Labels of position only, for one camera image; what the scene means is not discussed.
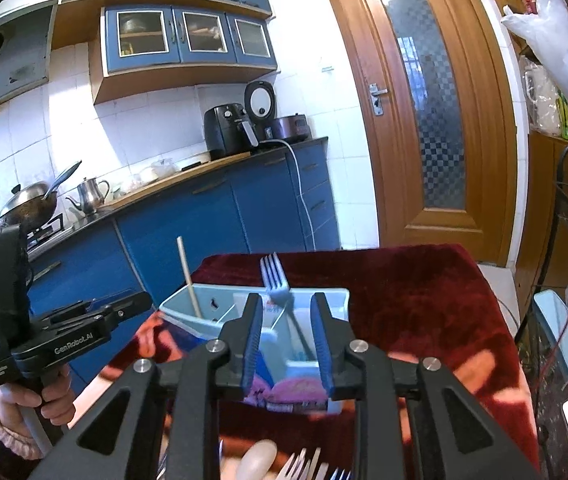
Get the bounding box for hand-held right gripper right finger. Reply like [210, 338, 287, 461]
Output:
[310, 291, 545, 480]

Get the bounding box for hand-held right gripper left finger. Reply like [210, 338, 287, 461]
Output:
[29, 292, 265, 480]

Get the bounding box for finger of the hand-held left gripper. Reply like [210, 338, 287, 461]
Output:
[39, 291, 154, 333]

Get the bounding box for light blue utensil holder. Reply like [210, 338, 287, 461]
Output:
[159, 282, 351, 416]

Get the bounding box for steel fork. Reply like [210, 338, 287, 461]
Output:
[260, 252, 317, 361]

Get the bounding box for white spoon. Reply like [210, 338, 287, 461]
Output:
[236, 439, 279, 480]

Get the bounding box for person's left forearm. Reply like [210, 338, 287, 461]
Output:
[0, 387, 47, 460]

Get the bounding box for person's left hand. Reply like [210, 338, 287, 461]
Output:
[39, 364, 77, 428]

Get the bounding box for gas stove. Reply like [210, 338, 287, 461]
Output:
[0, 212, 76, 306]

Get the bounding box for wooden chopstick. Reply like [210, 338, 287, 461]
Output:
[176, 236, 202, 320]

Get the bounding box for steel wok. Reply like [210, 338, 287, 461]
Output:
[0, 182, 60, 231]

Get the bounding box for blue base cabinets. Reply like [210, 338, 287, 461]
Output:
[0, 137, 342, 386]

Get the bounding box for red printed blanket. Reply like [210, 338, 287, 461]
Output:
[109, 244, 540, 480]

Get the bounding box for white plastic fork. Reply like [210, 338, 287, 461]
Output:
[306, 447, 336, 480]
[276, 447, 310, 480]

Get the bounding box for steel kettle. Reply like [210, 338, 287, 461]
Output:
[66, 176, 111, 213]

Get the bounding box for wok ladle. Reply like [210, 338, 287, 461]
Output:
[41, 160, 83, 198]

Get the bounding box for clear bags on counter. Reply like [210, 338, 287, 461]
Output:
[136, 157, 175, 183]

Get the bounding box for wooden door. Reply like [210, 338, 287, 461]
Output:
[318, 0, 530, 266]

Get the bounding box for black air fryer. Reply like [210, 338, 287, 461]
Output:
[204, 103, 260, 161]

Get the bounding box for range hood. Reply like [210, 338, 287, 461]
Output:
[0, 2, 60, 126]

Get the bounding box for light blue panel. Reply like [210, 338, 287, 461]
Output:
[533, 291, 568, 378]

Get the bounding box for rice cooker with open lid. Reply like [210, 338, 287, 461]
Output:
[244, 80, 311, 145]

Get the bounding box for wooden shelf unit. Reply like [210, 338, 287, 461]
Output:
[484, 0, 568, 311]

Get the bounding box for white plastic bag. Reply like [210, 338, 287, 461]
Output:
[501, 0, 568, 133]

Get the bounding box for white power cable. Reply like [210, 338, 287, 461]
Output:
[259, 139, 316, 253]

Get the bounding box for glass-door wall cabinet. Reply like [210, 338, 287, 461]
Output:
[89, 4, 279, 106]

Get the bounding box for black wire cart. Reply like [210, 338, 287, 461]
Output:
[514, 142, 568, 480]

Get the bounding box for metal door handle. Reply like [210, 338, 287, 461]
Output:
[368, 82, 390, 117]

